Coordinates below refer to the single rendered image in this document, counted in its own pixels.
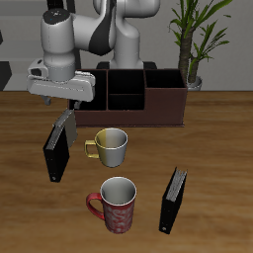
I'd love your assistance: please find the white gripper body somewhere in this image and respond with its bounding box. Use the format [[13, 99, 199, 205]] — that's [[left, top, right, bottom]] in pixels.
[[26, 70, 97, 103]]

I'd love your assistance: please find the black book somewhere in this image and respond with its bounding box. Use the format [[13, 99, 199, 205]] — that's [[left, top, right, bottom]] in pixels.
[[42, 124, 71, 184], [158, 166, 189, 235]]

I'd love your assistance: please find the dark brown desk caddy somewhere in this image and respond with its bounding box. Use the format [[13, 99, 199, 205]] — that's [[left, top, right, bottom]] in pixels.
[[67, 67, 189, 128]]

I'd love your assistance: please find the black angular object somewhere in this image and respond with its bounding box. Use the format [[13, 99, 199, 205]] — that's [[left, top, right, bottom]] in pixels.
[[0, 60, 13, 92]]

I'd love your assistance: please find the yellow and white mug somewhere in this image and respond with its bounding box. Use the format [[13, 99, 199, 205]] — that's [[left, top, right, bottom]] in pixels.
[[83, 126, 129, 169]]

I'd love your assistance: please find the red patterned mug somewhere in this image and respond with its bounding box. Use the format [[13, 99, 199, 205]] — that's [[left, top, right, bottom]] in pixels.
[[85, 176, 138, 235]]

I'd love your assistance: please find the green pot plant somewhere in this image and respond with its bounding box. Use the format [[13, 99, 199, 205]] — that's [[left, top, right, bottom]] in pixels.
[[168, 0, 233, 92]]

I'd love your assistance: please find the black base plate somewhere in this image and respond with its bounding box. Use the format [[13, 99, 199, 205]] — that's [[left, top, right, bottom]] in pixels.
[[96, 60, 158, 71]]

